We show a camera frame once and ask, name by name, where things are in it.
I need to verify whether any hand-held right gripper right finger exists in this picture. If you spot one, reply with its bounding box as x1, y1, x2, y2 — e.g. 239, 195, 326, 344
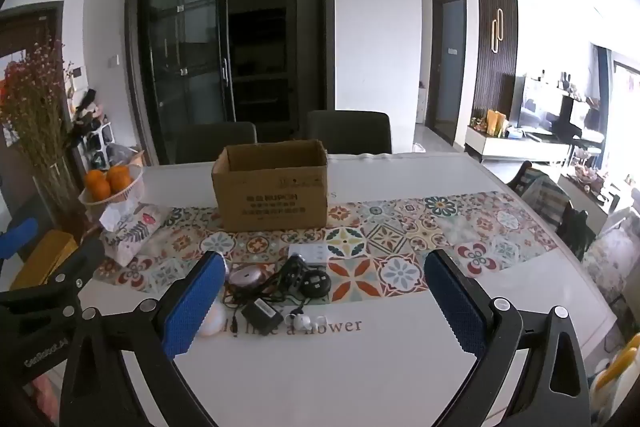
424, 249, 592, 427

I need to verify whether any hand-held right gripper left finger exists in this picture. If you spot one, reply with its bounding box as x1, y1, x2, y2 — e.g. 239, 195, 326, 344
59, 251, 227, 427

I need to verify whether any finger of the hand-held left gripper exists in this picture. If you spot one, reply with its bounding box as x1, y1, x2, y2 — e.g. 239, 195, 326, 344
0, 237, 106, 310
0, 218, 40, 259

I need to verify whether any silver round device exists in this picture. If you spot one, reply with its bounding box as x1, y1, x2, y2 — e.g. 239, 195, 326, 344
229, 266, 265, 291

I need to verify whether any black round cable adapter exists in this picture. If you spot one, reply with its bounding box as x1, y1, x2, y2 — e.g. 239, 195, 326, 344
299, 269, 332, 297

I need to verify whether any brown cardboard box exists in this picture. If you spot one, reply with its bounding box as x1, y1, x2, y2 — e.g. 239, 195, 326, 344
211, 139, 330, 233

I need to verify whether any white round puck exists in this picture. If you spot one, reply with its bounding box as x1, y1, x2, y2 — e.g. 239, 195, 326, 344
200, 304, 232, 337

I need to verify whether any yellow box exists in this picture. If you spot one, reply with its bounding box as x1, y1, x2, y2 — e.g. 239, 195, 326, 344
10, 229, 80, 290

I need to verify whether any glass vase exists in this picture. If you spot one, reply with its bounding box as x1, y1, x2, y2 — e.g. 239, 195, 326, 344
32, 157, 90, 239

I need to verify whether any floral tissue pack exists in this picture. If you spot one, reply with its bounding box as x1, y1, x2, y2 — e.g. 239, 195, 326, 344
99, 202, 171, 267

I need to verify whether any black power adapter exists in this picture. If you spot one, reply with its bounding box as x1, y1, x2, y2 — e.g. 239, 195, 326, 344
240, 298, 285, 336

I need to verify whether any white fruit basket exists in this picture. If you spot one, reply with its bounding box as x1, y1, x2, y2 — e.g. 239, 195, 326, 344
80, 164, 145, 222

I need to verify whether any white tablecloth with patterned band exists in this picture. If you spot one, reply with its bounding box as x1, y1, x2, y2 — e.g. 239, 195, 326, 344
80, 152, 621, 427

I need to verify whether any white cube shelf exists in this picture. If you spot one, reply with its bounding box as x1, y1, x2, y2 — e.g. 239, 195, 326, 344
74, 89, 114, 172

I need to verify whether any white rectangular charger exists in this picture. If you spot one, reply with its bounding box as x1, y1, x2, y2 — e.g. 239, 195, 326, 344
289, 243, 329, 267

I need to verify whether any dried flower bouquet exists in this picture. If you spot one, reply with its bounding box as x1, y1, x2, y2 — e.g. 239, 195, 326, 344
0, 42, 76, 188

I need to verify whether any chair with plaid cloth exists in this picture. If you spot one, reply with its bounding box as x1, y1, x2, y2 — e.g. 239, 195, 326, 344
507, 161, 597, 259

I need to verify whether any dark dining chair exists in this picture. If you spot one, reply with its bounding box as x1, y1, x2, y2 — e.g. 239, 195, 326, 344
175, 122, 258, 165
306, 110, 392, 155

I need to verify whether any white television cabinet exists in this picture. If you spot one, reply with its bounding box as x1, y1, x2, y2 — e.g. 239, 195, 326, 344
465, 124, 576, 164

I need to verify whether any yellow white toy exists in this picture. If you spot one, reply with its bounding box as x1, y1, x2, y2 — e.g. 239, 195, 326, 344
590, 336, 640, 408

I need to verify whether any yellow bag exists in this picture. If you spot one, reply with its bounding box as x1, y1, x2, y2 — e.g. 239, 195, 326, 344
487, 109, 509, 138

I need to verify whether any brown wooden door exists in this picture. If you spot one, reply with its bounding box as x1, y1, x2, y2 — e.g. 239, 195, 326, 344
0, 2, 68, 148

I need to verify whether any television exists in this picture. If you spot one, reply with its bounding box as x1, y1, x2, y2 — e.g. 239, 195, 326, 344
517, 77, 576, 134

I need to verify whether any dark hallway door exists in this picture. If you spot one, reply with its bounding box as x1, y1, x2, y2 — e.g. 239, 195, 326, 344
431, 0, 467, 146

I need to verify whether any black framed glass cabinet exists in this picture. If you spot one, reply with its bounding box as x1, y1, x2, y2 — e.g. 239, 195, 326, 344
125, 0, 335, 165

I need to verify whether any blue curtain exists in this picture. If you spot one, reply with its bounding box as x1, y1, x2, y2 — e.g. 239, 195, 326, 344
592, 44, 614, 134

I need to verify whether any black tangled cable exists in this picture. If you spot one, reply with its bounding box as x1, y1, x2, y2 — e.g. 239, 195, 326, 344
222, 254, 311, 310

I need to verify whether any dark slatted wall panel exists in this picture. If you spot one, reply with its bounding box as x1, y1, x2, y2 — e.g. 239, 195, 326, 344
472, 0, 518, 128

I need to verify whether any looped wall light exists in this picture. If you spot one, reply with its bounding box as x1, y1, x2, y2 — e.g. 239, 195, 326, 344
490, 7, 505, 55

